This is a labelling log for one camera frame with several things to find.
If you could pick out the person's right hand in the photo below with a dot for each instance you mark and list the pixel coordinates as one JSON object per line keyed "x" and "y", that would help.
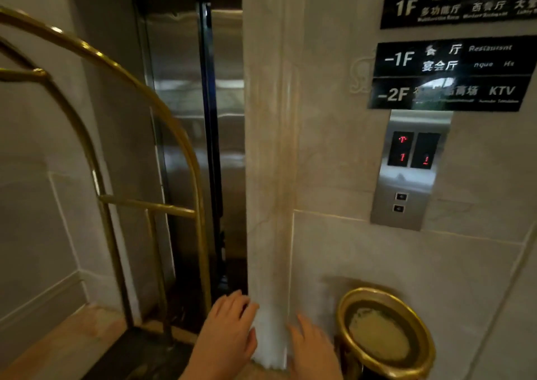
{"x": 314, "y": 356}

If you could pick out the person's left hand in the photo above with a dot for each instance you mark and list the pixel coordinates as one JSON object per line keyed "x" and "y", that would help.
{"x": 224, "y": 344}

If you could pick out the person's right thumb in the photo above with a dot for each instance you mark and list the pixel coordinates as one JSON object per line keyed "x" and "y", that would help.
{"x": 292, "y": 337}

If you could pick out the person's left thumb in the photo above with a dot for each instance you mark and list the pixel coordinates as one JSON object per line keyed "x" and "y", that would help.
{"x": 251, "y": 342}

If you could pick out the white ashtray sand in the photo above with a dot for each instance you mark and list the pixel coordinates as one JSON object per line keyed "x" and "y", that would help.
{"x": 377, "y": 333}

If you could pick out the gold ashtray bin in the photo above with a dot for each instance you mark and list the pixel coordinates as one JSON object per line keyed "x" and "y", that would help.
{"x": 423, "y": 350}

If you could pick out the elevator down button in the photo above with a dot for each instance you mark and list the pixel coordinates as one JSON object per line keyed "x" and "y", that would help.
{"x": 398, "y": 208}

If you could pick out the elevator up button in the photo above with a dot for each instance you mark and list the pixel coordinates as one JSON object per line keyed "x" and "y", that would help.
{"x": 401, "y": 196}

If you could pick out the steel elevator call panel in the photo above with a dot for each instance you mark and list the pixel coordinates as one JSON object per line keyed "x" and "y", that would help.
{"x": 409, "y": 182}

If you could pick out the steel elevator door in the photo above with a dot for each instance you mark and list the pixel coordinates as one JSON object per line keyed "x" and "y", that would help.
{"x": 230, "y": 140}
{"x": 180, "y": 140}

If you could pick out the brass luggage cart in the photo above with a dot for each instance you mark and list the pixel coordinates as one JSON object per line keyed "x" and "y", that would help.
{"x": 184, "y": 149}

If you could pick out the black floor indicator display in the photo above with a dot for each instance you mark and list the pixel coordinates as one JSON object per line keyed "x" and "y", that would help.
{"x": 400, "y": 149}
{"x": 425, "y": 151}

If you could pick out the large black floor directory sign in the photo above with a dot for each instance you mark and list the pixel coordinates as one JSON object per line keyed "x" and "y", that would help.
{"x": 457, "y": 4}

